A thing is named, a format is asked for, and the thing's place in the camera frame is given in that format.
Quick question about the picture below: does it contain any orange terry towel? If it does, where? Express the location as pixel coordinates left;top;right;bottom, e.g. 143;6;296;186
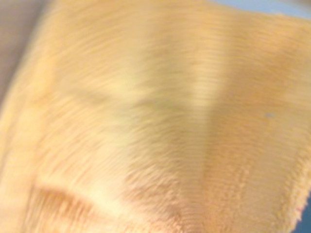
0;0;311;233

